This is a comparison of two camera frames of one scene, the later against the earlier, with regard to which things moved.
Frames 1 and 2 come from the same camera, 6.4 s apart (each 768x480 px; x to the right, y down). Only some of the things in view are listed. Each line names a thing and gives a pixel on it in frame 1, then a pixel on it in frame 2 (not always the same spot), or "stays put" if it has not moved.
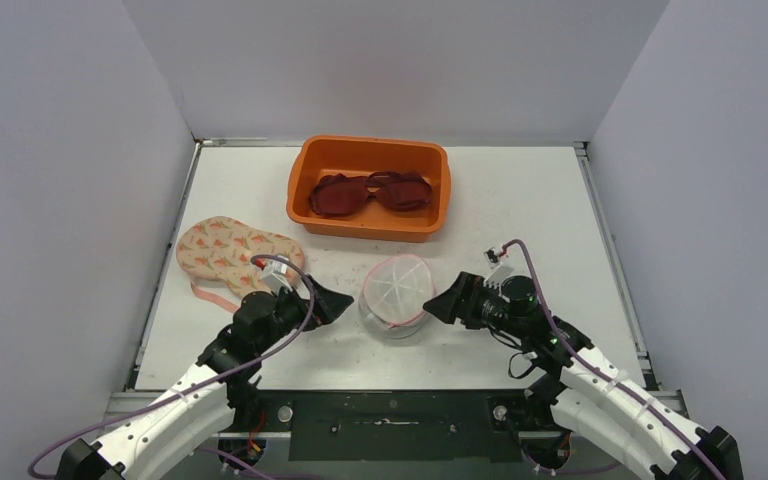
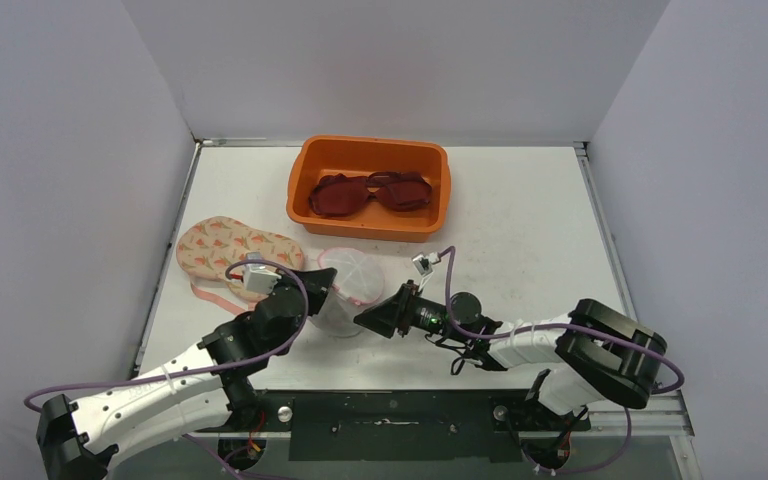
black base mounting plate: x=390 y=425 stays put
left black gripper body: x=292 y=313 stays put
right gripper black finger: x=461 y=300 → x=390 y=315
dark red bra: x=338 y=195 stays put
